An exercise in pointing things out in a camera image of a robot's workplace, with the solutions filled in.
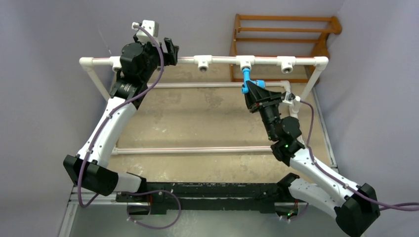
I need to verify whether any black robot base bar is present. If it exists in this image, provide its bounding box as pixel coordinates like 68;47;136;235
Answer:
116;182;305;216

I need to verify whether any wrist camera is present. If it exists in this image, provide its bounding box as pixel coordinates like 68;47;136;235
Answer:
281;91;301;105
131;20;159;44

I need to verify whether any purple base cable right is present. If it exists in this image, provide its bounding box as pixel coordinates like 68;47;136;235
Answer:
280;201;309;223

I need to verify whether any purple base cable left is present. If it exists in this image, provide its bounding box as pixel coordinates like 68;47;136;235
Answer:
126;190;182;230

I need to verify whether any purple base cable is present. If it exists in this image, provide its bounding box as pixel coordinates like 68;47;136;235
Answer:
126;190;182;230
280;201;309;223

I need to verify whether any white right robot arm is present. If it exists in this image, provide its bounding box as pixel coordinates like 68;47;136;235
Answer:
242;80;380;237

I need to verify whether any white PVC pipe frame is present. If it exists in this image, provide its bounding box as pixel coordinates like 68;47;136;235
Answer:
79;55;329;158

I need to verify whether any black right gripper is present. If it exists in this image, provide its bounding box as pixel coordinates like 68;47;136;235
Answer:
238;82;280;140

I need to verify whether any blue plastic water faucet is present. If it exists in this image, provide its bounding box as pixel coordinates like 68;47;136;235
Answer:
241;67;266;94

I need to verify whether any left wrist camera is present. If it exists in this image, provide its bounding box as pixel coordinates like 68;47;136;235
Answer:
131;20;159;44

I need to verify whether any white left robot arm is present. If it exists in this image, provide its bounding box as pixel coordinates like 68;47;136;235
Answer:
63;38;179;202

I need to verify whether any wooden rack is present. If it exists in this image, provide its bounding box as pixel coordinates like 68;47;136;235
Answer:
229;13;343;83

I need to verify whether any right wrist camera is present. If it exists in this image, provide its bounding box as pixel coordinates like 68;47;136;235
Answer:
281;91;301;105

